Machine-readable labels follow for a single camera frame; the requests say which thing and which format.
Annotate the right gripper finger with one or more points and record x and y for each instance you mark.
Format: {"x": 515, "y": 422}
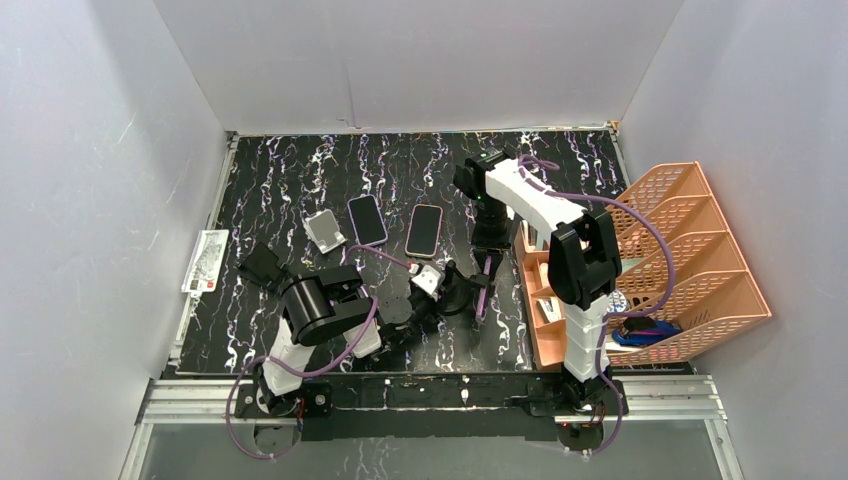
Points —
{"x": 497, "y": 256}
{"x": 483, "y": 261}

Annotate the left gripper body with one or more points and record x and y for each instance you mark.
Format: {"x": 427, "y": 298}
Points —
{"x": 422, "y": 310}

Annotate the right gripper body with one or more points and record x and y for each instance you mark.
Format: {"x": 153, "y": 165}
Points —
{"x": 492, "y": 229}

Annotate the phone with pink case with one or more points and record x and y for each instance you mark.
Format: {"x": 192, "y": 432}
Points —
{"x": 424, "y": 231}

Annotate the phone with purple clear case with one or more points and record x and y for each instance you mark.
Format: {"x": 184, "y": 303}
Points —
{"x": 483, "y": 291}

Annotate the black round phone stand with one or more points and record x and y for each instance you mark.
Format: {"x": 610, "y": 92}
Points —
{"x": 455, "y": 291}

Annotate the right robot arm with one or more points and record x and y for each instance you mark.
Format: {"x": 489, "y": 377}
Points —
{"x": 583, "y": 257}

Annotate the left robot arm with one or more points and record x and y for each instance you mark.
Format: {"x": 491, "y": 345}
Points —
{"x": 327, "y": 315}

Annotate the phone with lilac case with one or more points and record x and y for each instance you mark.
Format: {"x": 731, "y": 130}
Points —
{"x": 367, "y": 220}

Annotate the orange desk organizer tray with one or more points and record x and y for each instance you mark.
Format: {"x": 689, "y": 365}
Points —
{"x": 544, "y": 310}

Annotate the round blue white tin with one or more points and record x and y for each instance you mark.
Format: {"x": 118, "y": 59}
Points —
{"x": 618, "y": 302}

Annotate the blue stapler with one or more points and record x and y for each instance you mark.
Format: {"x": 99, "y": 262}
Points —
{"x": 644, "y": 331}

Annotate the orange mesh file rack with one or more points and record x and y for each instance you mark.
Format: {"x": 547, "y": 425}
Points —
{"x": 715, "y": 297}

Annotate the white label card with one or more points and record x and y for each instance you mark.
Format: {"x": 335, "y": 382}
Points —
{"x": 203, "y": 271}

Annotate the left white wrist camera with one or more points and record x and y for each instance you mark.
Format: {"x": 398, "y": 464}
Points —
{"x": 426, "y": 278}

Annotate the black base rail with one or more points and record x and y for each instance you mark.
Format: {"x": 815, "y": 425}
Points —
{"x": 546, "y": 407}

